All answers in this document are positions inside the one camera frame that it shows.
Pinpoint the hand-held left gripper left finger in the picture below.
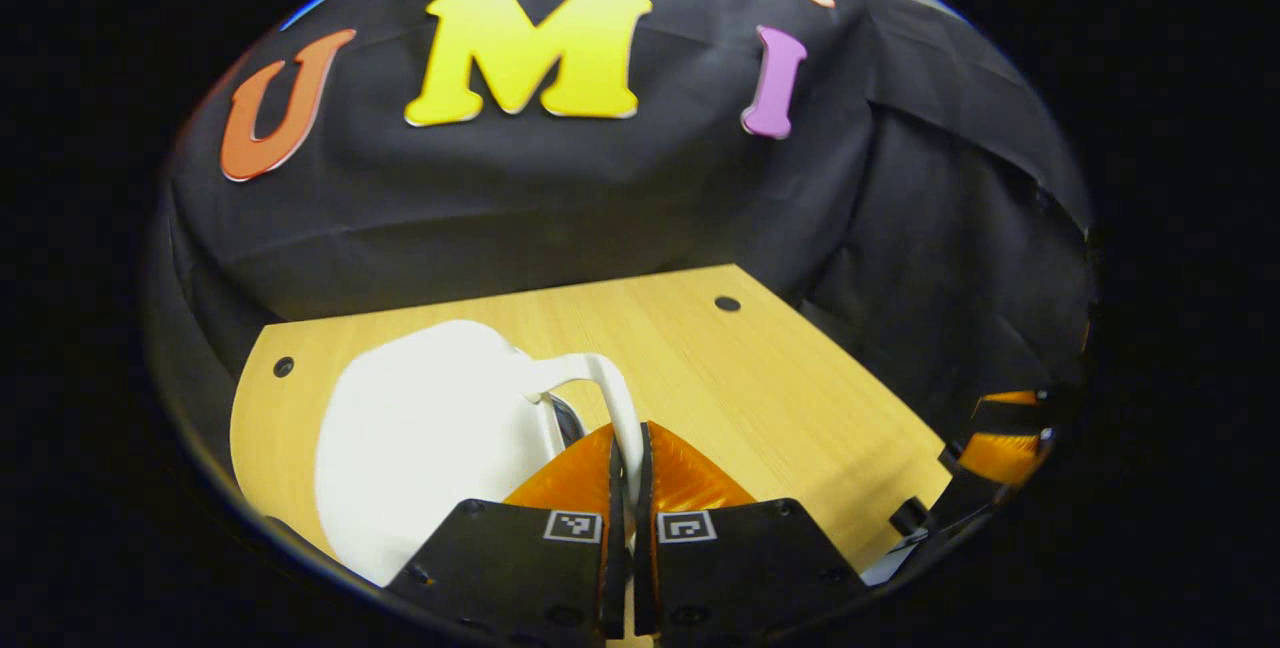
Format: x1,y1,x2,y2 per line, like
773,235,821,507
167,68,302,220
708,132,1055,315
385,423,629,644

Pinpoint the black backdrop cloth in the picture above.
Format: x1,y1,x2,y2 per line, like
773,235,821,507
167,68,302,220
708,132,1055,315
145,0,1096,429

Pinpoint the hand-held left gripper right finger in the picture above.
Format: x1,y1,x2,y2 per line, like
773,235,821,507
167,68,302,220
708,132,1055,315
633,420,869,644

